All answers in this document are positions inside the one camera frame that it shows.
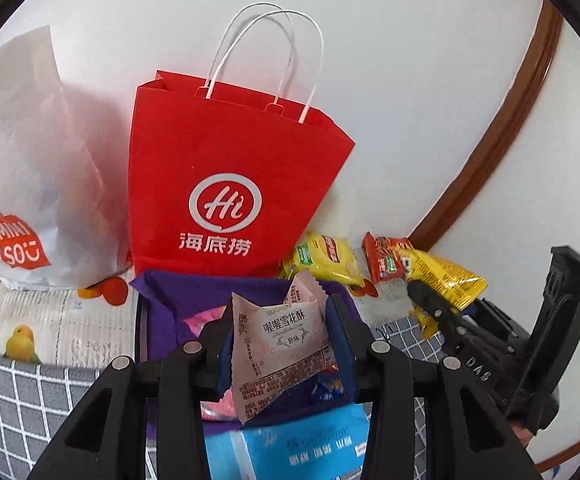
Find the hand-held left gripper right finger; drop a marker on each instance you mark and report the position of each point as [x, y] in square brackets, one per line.
[346, 360]

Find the purple fabric storage box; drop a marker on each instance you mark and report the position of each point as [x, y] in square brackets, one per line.
[179, 300]

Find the brown wooden trim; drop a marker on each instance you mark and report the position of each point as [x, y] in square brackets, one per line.
[500, 145]

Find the blue cardboard box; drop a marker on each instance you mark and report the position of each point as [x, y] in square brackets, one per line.
[290, 450]

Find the red paper bag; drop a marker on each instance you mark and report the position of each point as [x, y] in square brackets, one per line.
[229, 150]

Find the orange red snack packet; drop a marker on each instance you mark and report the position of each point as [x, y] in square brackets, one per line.
[385, 257]

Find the person's right hand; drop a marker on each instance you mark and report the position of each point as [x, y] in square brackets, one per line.
[522, 432]

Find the yellow dark snack packet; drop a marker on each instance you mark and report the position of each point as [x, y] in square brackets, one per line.
[450, 275]

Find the pale pink snack packet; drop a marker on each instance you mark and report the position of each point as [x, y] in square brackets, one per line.
[285, 340]

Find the grey checked blanket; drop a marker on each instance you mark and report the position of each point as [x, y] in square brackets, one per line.
[9, 400]

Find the white plastic shopping bag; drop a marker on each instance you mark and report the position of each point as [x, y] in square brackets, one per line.
[34, 170]

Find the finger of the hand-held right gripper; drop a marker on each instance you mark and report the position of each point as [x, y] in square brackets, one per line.
[495, 317]
[437, 315]

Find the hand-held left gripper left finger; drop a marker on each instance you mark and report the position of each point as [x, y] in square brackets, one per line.
[223, 360]

